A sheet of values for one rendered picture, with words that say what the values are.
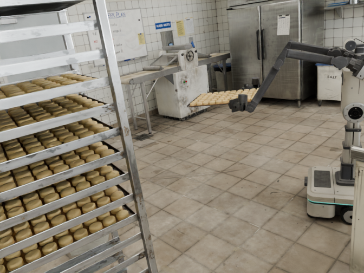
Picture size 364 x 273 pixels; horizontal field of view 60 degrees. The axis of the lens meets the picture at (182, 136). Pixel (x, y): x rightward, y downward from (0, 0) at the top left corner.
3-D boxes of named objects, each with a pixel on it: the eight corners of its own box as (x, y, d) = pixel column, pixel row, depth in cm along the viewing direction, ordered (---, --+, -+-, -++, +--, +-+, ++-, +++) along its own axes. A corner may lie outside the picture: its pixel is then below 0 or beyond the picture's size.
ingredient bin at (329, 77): (314, 106, 540) (314, 61, 514) (328, 97, 581) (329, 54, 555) (348, 109, 503) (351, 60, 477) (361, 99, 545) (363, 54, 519)
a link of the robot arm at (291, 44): (284, 40, 257) (286, 37, 265) (280, 56, 265) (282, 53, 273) (343, 50, 244) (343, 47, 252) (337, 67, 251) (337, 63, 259)
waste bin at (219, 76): (245, 91, 712) (242, 61, 689) (230, 97, 679) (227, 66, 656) (225, 90, 750) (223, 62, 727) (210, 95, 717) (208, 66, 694)
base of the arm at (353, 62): (365, 58, 210) (354, 74, 216) (353, 53, 211) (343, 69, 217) (367, 60, 202) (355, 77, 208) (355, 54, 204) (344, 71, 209)
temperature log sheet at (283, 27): (290, 34, 506) (290, 14, 496) (289, 34, 504) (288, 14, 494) (277, 35, 521) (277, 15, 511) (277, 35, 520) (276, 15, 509)
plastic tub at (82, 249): (110, 233, 278) (106, 218, 273) (107, 249, 258) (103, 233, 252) (75, 239, 276) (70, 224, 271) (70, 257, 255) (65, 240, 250)
